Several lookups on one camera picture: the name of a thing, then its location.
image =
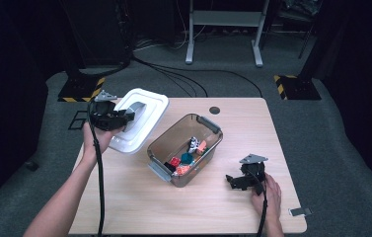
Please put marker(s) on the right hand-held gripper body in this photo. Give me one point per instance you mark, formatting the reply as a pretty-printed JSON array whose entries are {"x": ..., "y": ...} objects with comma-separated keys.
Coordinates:
[{"x": 254, "y": 171}]

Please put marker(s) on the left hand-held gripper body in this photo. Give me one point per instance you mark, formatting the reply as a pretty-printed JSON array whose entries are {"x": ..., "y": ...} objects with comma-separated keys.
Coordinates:
[{"x": 106, "y": 115}]

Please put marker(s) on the coral toy block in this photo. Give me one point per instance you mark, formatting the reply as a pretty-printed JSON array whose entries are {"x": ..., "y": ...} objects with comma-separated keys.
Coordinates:
[{"x": 202, "y": 147}]

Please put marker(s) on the transparent brown storage box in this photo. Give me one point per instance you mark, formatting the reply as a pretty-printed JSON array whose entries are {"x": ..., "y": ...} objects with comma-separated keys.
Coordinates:
[{"x": 173, "y": 138}]

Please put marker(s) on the blue toy block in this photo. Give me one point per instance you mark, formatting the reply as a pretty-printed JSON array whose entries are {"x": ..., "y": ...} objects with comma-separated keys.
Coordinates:
[{"x": 186, "y": 158}]

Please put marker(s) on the large pink toy block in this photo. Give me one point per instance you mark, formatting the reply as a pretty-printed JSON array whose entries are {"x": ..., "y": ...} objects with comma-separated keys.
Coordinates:
[{"x": 182, "y": 170}]

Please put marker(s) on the black and white toy figure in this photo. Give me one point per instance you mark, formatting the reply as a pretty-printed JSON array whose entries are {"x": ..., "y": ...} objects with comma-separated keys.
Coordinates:
[{"x": 192, "y": 144}]

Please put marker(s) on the red toy block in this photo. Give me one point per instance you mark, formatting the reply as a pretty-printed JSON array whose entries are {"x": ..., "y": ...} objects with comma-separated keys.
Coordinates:
[{"x": 175, "y": 162}]

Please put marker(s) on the black toy block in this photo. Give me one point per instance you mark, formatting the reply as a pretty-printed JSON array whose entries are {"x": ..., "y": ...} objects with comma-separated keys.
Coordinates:
[{"x": 169, "y": 167}]

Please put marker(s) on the person's left hand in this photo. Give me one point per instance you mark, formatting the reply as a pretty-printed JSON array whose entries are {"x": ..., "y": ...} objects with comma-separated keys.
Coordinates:
[{"x": 94, "y": 141}]

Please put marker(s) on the person's right hand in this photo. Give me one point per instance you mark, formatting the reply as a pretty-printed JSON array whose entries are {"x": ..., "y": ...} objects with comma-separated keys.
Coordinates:
[{"x": 272, "y": 200}]

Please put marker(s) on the black base with yellow stripes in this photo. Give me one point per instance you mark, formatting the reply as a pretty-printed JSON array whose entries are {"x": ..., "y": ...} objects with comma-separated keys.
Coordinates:
[
  {"x": 300, "y": 87},
  {"x": 81, "y": 89}
]

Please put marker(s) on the black round table grommet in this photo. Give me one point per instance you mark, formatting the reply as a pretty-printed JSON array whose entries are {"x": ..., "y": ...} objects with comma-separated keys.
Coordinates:
[{"x": 214, "y": 110}]

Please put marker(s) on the small dark floor object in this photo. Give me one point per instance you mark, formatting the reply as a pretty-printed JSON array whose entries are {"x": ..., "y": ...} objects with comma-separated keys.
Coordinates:
[{"x": 32, "y": 165}]

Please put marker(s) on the white metal stand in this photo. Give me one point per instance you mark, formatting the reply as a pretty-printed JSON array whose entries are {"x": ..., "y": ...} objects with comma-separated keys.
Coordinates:
[{"x": 226, "y": 18}]

